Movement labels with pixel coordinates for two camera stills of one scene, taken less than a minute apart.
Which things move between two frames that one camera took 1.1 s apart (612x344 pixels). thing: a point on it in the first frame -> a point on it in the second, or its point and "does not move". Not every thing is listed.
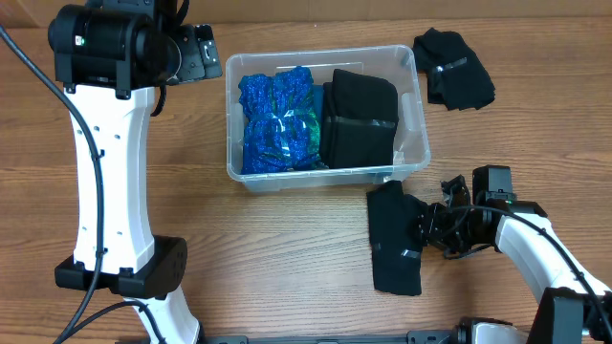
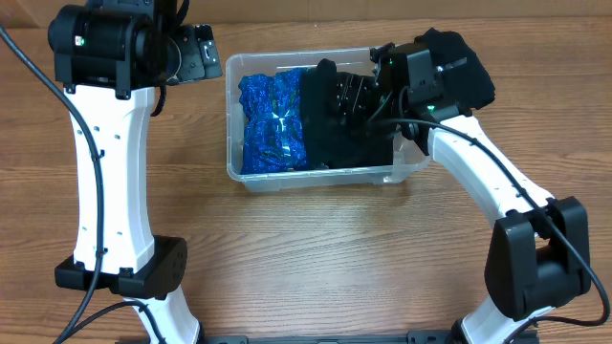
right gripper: (434, 232) -> (381, 116)
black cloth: (397, 225) -> (328, 103)
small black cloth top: (456, 76) does not move
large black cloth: (360, 113) does not move
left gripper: (202, 54) does not move
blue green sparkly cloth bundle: (282, 129) does not move
